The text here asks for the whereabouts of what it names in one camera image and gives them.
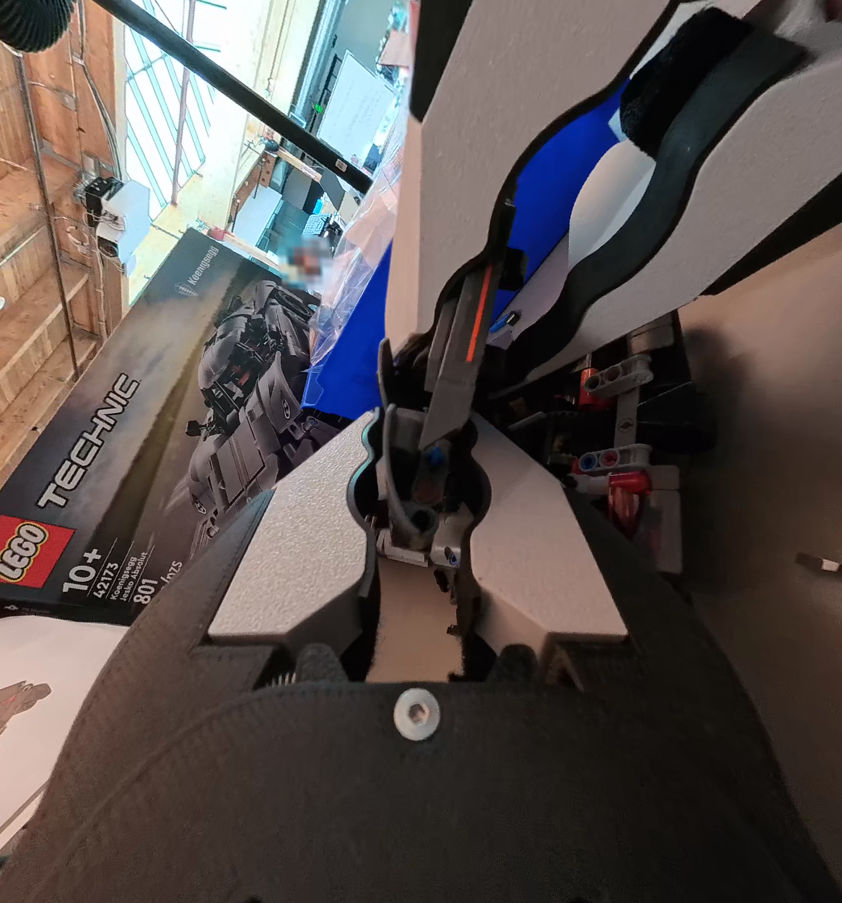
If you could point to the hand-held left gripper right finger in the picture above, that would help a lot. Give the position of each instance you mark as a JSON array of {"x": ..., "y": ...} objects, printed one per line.
[{"x": 541, "y": 564}]

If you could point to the white wall-mounted box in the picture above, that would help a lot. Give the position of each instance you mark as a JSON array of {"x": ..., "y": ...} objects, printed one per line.
[{"x": 128, "y": 208}]

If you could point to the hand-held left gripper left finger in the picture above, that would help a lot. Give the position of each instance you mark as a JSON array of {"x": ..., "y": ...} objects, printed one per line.
[{"x": 294, "y": 564}]

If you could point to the grey lego hinge panel piece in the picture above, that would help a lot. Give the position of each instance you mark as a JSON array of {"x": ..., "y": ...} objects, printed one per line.
[{"x": 834, "y": 564}]

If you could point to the clear plastic parts bags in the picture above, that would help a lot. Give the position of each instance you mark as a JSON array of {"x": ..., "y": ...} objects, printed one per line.
[{"x": 364, "y": 233}]

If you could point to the whiteboard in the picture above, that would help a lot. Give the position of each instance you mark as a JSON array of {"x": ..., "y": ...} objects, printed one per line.
[{"x": 354, "y": 99}]

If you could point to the partly built lego car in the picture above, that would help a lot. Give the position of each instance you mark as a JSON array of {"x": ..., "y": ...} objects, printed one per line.
[{"x": 647, "y": 423}]

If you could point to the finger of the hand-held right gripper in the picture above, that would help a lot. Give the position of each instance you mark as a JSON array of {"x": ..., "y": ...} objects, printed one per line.
[
  {"x": 477, "y": 141},
  {"x": 781, "y": 176}
]

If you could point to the black metal pole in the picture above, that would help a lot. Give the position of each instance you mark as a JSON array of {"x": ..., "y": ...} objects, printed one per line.
[{"x": 251, "y": 99}]

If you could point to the black ribbed round fixture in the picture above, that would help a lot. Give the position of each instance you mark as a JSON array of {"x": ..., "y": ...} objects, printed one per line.
[{"x": 26, "y": 21}]

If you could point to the white instruction booklet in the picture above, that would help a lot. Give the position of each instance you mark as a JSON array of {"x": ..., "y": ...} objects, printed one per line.
[{"x": 26, "y": 656}]

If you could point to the blue plastic bin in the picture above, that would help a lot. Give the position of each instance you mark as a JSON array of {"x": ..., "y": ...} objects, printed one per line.
[{"x": 343, "y": 381}]

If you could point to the grey lego door panel assembly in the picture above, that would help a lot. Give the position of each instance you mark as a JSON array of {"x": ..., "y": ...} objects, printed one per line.
[{"x": 456, "y": 353}]

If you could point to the dark lego set box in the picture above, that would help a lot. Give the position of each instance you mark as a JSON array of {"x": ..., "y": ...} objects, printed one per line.
[{"x": 110, "y": 423}]

